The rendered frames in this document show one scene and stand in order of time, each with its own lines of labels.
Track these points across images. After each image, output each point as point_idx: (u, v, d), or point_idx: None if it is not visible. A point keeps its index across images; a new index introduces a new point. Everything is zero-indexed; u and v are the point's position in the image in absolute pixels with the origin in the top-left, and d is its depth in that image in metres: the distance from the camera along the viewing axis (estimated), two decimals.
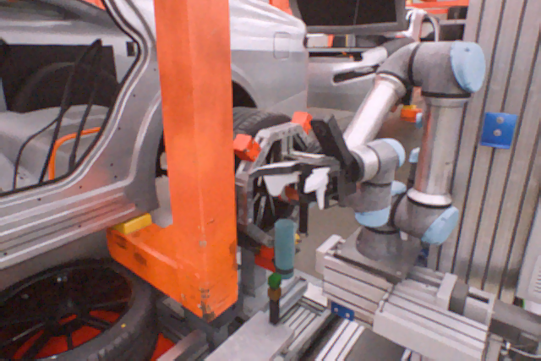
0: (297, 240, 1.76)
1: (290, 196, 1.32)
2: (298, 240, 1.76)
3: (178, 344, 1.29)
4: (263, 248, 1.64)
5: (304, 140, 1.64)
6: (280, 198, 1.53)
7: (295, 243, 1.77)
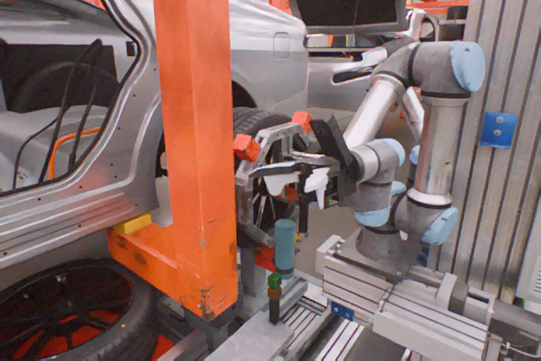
0: (297, 240, 1.76)
1: (290, 196, 1.32)
2: (298, 240, 1.76)
3: (178, 344, 1.29)
4: (263, 248, 1.64)
5: (304, 140, 1.64)
6: (280, 198, 1.53)
7: (295, 243, 1.77)
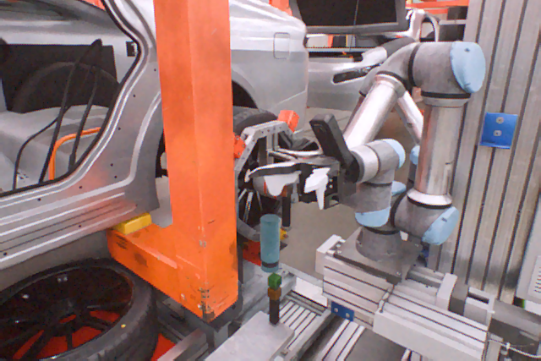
0: (285, 235, 1.81)
1: None
2: (286, 235, 1.80)
3: (178, 344, 1.29)
4: (250, 243, 1.68)
5: (290, 138, 1.68)
6: (265, 194, 1.58)
7: (281, 238, 1.81)
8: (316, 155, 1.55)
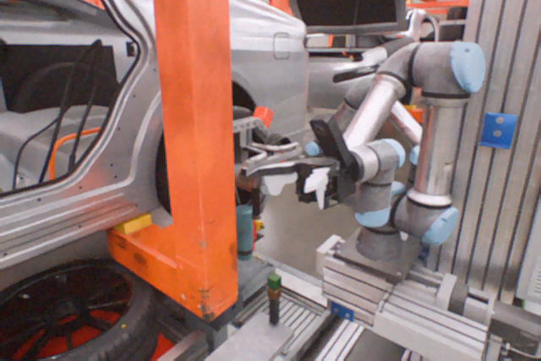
0: (261, 226, 1.90)
1: (243, 183, 1.46)
2: (262, 226, 1.90)
3: (178, 344, 1.29)
4: None
5: (265, 134, 1.77)
6: (240, 186, 1.67)
7: (259, 229, 1.91)
8: (287, 150, 1.64)
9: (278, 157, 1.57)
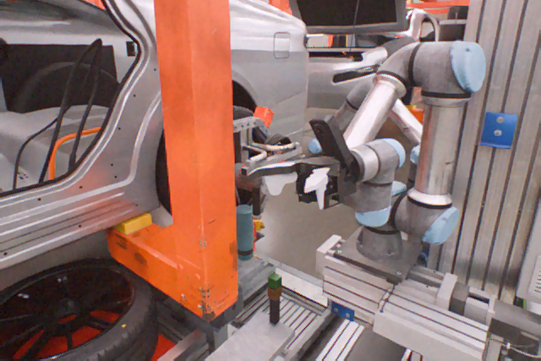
0: (261, 226, 1.90)
1: (243, 182, 1.46)
2: (262, 226, 1.90)
3: (178, 344, 1.29)
4: None
5: (265, 134, 1.77)
6: (240, 185, 1.67)
7: (259, 229, 1.91)
8: (287, 150, 1.64)
9: (278, 157, 1.57)
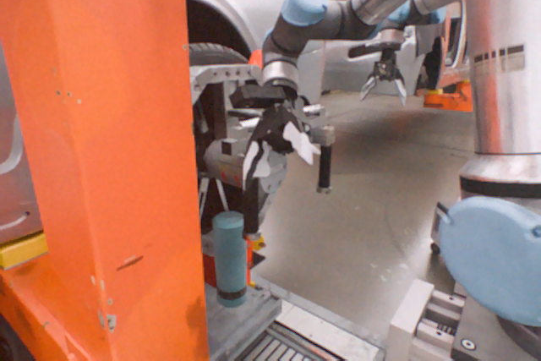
0: (261, 244, 1.20)
1: (226, 169, 0.76)
2: (263, 244, 1.20)
3: None
4: (204, 257, 1.08)
5: None
6: (224, 178, 0.97)
7: (257, 248, 1.21)
8: (307, 116, 0.94)
9: None
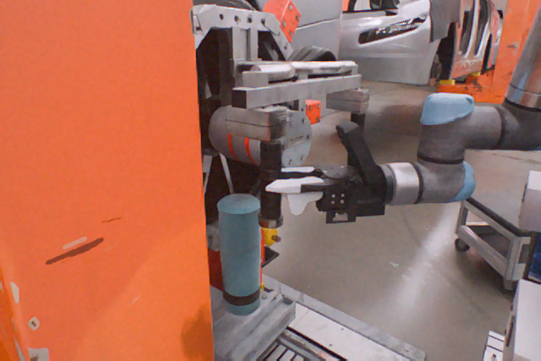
0: (275, 237, 1.00)
1: (237, 131, 0.56)
2: (276, 237, 1.00)
3: None
4: (206, 253, 0.88)
5: (283, 51, 0.88)
6: (232, 153, 0.77)
7: (270, 243, 1.01)
8: (337, 73, 0.74)
9: (320, 82, 0.68)
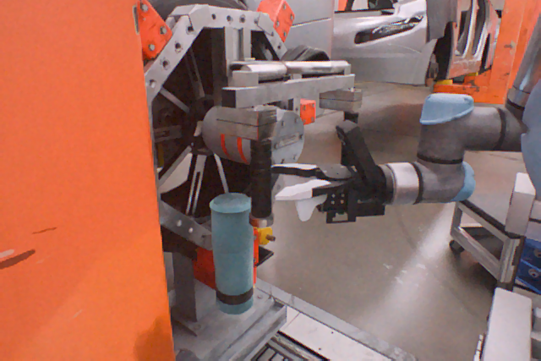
0: (269, 237, 1.00)
1: (228, 130, 0.56)
2: (270, 237, 1.00)
3: None
4: (200, 252, 0.88)
5: (277, 51, 0.88)
6: (225, 152, 0.78)
7: (265, 242, 1.01)
8: (330, 73, 0.75)
9: (312, 82, 0.68)
